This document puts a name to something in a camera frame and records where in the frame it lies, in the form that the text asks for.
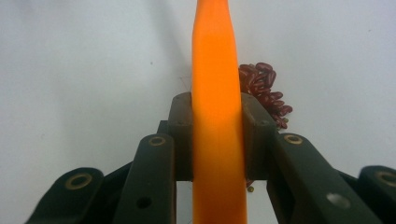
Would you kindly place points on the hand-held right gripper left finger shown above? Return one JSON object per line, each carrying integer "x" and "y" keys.
{"x": 182, "y": 137}

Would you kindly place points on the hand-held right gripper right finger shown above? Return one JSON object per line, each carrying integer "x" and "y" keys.
{"x": 257, "y": 140}

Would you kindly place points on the pile of red beans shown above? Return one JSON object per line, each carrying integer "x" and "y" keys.
{"x": 264, "y": 87}

